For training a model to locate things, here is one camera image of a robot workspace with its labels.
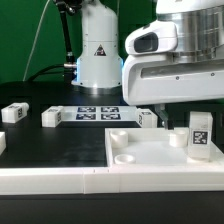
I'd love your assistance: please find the white square table top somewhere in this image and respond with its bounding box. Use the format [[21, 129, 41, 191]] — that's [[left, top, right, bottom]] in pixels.
[[105, 128, 224, 167]]

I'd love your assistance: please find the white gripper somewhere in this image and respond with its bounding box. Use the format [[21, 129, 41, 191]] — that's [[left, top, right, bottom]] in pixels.
[[122, 54, 224, 130]]

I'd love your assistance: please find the grey thin cable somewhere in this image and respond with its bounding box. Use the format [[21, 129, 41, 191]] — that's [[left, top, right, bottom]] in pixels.
[[22, 0, 52, 82]]

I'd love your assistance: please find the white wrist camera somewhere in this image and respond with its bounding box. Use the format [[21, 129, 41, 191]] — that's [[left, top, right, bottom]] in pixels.
[[125, 20, 178, 55]]

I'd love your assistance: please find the black cable bundle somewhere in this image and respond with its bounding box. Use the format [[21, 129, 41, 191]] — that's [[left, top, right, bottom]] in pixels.
[[26, 0, 83, 83]]

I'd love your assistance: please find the white U-shaped obstacle fence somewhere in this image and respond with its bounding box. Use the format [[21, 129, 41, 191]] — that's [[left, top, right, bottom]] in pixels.
[[0, 128, 224, 195]]

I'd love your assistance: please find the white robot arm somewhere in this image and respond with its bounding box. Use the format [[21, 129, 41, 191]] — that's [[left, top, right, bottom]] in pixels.
[[53, 0, 224, 127]]

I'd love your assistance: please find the white sheet with markers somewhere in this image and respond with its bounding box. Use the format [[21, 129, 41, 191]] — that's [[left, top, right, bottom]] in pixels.
[[49, 105, 138, 123]]

